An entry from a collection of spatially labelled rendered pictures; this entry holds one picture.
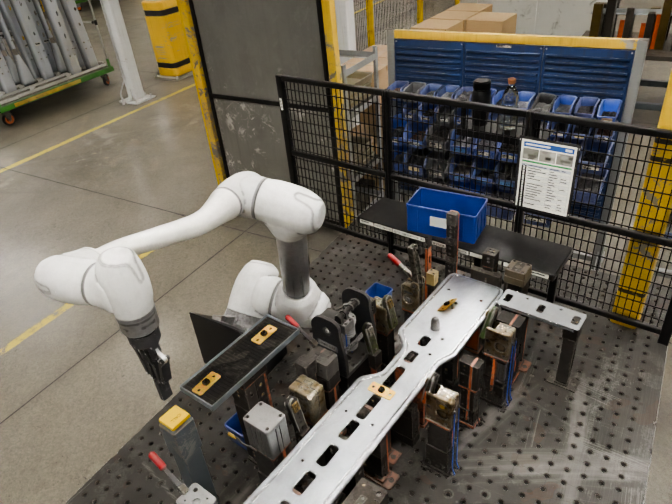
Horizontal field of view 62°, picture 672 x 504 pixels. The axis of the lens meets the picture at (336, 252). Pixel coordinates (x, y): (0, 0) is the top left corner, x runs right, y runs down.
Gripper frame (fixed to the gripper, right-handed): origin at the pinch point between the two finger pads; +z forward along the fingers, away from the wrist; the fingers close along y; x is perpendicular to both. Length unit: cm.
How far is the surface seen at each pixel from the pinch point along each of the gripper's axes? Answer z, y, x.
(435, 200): 16, -1, 146
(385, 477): 56, 39, 40
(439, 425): 34, 52, 52
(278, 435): 20.6, 21.9, 15.7
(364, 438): 27, 39, 32
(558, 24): 72, -134, 714
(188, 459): 25.5, 3.0, -1.8
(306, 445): 27.2, 26.7, 20.8
